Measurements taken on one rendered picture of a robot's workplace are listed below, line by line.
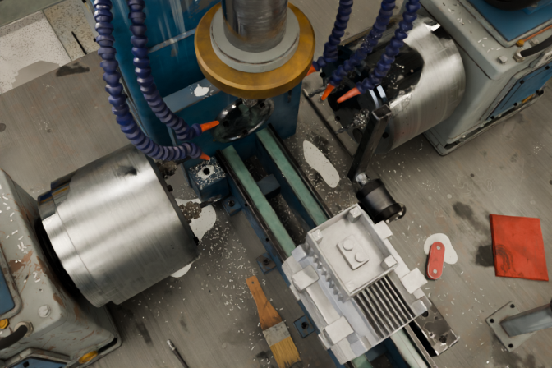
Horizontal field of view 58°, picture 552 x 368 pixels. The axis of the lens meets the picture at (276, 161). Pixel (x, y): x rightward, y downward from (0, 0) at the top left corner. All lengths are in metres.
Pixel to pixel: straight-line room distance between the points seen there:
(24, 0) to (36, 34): 0.73
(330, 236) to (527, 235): 0.60
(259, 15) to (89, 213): 0.42
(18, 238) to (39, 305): 0.11
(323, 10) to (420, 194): 0.61
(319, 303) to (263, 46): 0.44
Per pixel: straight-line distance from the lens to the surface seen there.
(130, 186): 0.85
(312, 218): 1.07
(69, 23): 2.10
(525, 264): 1.30
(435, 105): 1.03
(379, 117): 0.81
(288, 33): 0.74
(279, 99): 1.09
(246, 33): 0.69
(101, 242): 0.85
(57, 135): 1.38
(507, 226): 1.31
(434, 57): 1.02
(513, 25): 1.11
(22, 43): 2.16
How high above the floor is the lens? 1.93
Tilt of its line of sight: 65 degrees down
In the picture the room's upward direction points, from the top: 4 degrees clockwise
